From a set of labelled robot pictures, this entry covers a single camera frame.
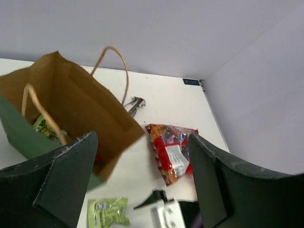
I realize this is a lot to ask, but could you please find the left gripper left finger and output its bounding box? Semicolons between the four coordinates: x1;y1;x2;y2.
0;132;98;228

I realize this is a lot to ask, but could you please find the right blue corner label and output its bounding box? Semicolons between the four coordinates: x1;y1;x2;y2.
182;78;200;86

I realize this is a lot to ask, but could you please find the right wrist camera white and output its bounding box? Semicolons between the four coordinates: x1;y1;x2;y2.
133;189;186;228

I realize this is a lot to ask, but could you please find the green brown paper bag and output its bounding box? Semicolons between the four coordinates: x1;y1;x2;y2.
0;52;144;190

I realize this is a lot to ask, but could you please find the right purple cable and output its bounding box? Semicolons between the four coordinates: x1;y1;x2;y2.
191;212;204;228

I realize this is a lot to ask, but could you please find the large red snack bag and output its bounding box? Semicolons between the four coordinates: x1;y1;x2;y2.
145;124;199;186

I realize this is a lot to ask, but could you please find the dark brown chocolate bar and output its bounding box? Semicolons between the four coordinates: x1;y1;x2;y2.
124;96;146;118

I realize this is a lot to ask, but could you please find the light green candy packet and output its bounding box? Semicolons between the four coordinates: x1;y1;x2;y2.
87;197;131;228

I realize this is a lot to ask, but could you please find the green yellow candy packet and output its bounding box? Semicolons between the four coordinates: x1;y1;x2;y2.
33;115;60;143

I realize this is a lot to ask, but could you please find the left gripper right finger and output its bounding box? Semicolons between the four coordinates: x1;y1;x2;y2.
188;133;304;228

